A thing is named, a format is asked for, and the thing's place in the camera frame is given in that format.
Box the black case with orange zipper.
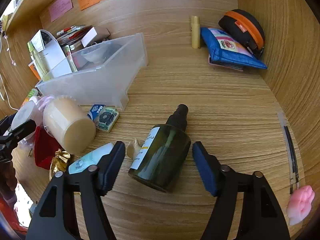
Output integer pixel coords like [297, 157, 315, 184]
[218, 9, 265, 58]

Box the white charging cable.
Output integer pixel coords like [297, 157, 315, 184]
[0, 34, 18, 110]

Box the beige seashell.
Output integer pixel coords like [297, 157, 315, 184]
[126, 138, 140, 159]

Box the red and white felt pouch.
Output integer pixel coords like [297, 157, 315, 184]
[34, 126, 69, 170]

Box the fruit print card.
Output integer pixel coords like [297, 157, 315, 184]
[61, 44, 78, 72]

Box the person's left forearm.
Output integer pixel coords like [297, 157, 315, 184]
[0, 195, 28, 235]

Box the wooden desktop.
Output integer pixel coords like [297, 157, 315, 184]
[10, 17, 308, 240]

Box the blue zipper pouch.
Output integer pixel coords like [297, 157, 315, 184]
[200, 27, 268, 70]

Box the small blue box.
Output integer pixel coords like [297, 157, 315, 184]
[87, 104, 105, 128]

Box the white folded leaflet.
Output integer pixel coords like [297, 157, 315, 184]
[27, 29, 73, 79]

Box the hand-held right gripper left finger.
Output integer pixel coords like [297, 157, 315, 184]
[25, 141, 126, 240]

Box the white cloth pouch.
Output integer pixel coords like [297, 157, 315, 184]
[11, 100, 43, 140]

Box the glass bowl of trinkets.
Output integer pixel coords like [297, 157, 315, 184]
[81, 42, 110, 63]

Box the clear plastic storage box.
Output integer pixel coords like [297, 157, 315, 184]
[35, 32, 149, 111]

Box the gold ribbon bow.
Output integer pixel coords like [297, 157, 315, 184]
[49, 149, 73, 180]

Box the green white eraser packet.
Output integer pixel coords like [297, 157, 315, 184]
[94, 106, 120, 133]

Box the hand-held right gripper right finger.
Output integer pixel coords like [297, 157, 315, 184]
[192, 141, 292, 240]

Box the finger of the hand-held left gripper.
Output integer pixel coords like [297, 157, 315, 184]
[9, 119, 37, 143]

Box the small white box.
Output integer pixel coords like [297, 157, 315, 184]
[81, 27, 111, 48]

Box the dark green spray bottle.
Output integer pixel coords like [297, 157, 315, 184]
[128, 104, 192, 193]

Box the clear pen refill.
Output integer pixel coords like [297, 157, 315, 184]
[277, 112, 300, 195]

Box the beige cylindrical jar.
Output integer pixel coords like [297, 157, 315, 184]
[42, 96, 97, 155]

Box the pink flat case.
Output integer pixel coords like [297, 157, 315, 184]
[208, 55, 244, 72]

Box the pink sticky note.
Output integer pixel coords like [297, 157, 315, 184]
[48, 0, 73, 23]

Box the yellow-green spray bottle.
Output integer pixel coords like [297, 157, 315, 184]
[27, 41, 48, 80]

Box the stack of booklets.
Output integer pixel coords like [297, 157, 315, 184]
[56, 25, 93, 48]

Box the pink paw squishy toy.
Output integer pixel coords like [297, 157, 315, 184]
[286, 185, 315, 226]

